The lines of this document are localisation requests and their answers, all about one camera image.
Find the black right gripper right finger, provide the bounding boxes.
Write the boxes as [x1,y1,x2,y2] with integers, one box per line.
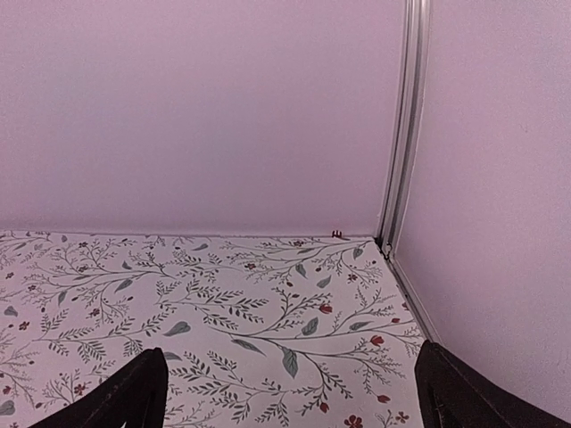
[414,341,570,428]

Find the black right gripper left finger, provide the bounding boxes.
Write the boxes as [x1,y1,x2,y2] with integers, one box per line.
[34,348,169,428]

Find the right aluminium frame post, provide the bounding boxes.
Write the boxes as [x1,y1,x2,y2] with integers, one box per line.
[377,0,432,259]

